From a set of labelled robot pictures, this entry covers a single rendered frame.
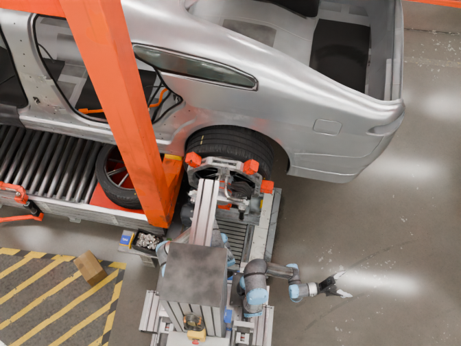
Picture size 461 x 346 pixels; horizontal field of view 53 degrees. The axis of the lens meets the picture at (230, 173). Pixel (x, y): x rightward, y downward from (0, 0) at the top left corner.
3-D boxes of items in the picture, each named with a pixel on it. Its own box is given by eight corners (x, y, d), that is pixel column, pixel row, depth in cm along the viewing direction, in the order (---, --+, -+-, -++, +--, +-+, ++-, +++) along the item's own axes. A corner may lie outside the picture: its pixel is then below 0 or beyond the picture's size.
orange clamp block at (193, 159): (202, 156, 328) (193, 151, 323) (199, 166, 324) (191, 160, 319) (196, 159, 333) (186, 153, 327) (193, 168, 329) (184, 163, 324)
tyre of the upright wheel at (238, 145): (272, 126, 322) (181, 119, 334) (267, 156, 311) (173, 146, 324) (276, 172, 379) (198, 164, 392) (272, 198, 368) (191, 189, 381)
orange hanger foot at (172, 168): (189, 154, 391) (186, 132, 361) (174, 211, 368) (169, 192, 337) (170, 150, 393) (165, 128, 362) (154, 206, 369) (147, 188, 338)
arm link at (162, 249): (156, 269, 299) (209, 229, 270) (150, 248, 306) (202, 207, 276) (171, 268, 308) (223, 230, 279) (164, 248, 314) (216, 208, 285)
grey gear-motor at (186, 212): (212, 192, 424) (210, 174, 393) (202, 235, 405) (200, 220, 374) (193, 189, 425) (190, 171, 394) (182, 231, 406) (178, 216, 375)
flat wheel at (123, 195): (174, 140, 427) (171, 125, 406) (178, 206, 397) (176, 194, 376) (101, 146, 423) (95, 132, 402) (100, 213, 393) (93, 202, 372)
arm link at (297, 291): (287, 287, 276) (289, 283, 268) (305, 285, 276) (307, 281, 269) (289, 300, 272) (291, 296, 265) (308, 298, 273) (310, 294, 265)
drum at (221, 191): (234, 182, 351) (234, 173, 338) (229, 207, 341) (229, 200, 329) (216, 178, 352) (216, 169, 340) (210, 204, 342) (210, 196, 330)
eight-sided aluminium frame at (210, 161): (259, 198, 367) (264, 165, 319) (258, 205, 364) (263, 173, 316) (192, 186, 371) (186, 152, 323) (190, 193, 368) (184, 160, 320)
